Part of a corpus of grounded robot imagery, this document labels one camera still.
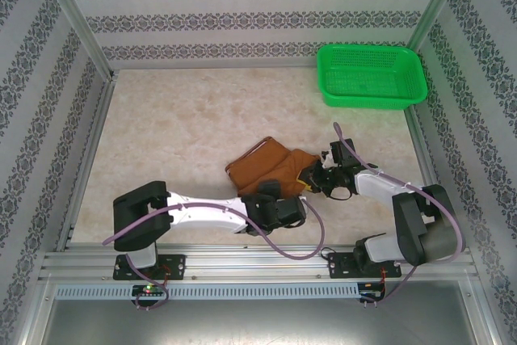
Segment brown long pants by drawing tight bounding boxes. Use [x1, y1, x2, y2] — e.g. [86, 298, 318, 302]
[225, 136, 320, 199]

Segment green plastic mesh basket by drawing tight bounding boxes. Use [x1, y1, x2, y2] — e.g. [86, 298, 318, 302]
[316, 44, 429, 112]

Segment circuit board with green light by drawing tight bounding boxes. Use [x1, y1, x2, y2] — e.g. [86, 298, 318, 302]
[132, 284, 167, 297]

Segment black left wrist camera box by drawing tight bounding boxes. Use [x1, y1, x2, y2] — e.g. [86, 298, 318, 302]
[276, 196, 307, 228]

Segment wide aluminium mounting rail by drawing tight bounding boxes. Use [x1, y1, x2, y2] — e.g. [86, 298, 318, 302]
[39, 244, 479, 282]

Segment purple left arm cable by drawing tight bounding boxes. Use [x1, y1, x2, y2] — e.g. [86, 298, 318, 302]
[102, 198, 328, 313]

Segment thin black cable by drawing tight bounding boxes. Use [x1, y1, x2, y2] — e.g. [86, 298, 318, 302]
[320, 244, 359, 259]

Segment slotted grey cable duct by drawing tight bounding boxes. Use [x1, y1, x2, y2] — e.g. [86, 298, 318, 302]
[54, 283, 361, 301]

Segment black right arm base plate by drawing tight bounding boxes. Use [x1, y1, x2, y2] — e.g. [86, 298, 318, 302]
[327, 251, 402, 280]

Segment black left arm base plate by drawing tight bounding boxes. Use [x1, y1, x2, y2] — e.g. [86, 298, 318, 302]
[111, 254, 187, 282]

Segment circuit board with red wires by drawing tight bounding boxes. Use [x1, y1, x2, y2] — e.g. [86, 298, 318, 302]
[358, 281, 385, 302]

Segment aluminium frame post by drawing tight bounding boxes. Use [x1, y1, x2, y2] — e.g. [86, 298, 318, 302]
[405, 0, 473, 55]
[44, 0, 117, 81]

